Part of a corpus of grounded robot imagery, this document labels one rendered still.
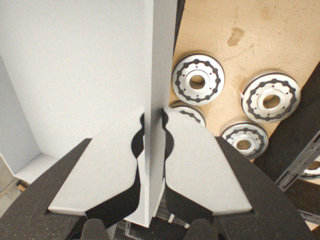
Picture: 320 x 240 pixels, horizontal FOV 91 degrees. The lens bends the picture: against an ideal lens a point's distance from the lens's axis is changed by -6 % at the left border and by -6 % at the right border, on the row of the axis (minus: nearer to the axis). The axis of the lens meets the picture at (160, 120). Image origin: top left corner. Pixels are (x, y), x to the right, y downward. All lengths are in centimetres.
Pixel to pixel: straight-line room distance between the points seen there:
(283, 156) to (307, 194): 17
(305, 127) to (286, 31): 17
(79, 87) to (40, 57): 5
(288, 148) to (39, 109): 41
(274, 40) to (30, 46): 36
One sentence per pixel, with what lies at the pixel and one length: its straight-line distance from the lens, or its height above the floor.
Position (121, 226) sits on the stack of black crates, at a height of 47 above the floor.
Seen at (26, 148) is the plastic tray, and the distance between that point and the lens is 30.
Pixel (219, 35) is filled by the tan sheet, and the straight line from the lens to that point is 36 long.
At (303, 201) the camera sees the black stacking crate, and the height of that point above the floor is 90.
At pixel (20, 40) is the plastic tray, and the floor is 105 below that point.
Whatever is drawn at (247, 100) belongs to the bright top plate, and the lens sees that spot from 37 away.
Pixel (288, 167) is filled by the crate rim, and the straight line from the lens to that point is 38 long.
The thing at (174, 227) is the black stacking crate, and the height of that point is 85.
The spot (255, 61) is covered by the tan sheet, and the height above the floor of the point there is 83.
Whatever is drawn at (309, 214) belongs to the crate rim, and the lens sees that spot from 51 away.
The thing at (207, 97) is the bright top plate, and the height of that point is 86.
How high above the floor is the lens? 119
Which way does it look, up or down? 56 degrees down
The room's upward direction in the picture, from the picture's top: 154 degrees counter-clockwise
